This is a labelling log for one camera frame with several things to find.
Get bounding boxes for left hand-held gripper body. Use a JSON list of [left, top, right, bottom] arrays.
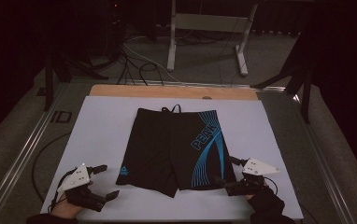
[[56, 163, 107, 213]]

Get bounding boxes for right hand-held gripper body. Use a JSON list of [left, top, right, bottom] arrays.
[[224, 158, 281, 197]]

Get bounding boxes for person's right hand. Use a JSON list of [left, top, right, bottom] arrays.
[[245, 182, 270, 201]]

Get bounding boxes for person's left hand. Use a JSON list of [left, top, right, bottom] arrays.
[[50, 191, 85, 219]]

